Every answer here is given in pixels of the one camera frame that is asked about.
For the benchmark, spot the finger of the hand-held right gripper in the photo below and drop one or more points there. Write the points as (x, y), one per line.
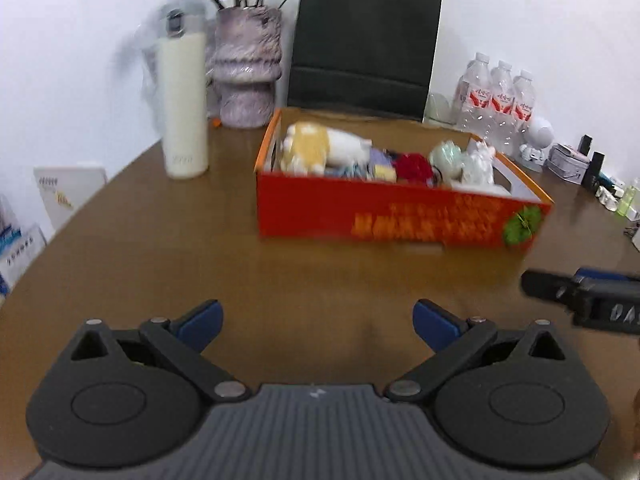
(600, 274)
(547, 285)

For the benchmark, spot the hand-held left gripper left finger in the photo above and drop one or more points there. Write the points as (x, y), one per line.
(202, 322)

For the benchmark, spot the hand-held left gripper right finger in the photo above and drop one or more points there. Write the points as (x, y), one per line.
(435, 327)

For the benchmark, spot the white plastic items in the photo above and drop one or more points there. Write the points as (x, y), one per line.
(477, 167)

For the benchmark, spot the orange cardboard box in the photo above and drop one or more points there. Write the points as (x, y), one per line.
(325, 205)

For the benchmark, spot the plush hamster toy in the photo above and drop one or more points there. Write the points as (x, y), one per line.
(310, 147)

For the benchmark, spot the wooden desktop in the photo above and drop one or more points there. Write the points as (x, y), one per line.
(150, 260)

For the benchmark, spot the small green bottle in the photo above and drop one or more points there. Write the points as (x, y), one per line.
(626, 202)

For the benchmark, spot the tall black box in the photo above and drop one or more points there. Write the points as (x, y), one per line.
(594, 170)

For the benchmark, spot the grey tin box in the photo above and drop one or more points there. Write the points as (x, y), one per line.
(566, 162)

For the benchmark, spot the small black box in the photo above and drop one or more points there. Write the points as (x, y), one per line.
(585, 143)

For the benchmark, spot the white robot figure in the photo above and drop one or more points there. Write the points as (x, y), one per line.
(537, 140)

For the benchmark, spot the clear water bottle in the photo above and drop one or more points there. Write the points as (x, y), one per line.
(522, 110)
(472, 92)
(501, 102)

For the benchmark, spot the white carton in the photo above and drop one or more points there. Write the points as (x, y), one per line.
(65, 185)

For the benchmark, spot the blue and white boxes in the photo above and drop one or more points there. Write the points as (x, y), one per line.
(17, 245)

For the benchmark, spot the glass cup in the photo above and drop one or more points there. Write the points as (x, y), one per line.
(439, 107)

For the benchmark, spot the cream thermos bottle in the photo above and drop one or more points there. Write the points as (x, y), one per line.
(182, 110)

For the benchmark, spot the purple mottled vase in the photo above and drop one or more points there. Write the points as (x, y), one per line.
(247, 60)

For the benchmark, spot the black paper bag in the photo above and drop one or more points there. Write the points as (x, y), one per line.
(365, 45)

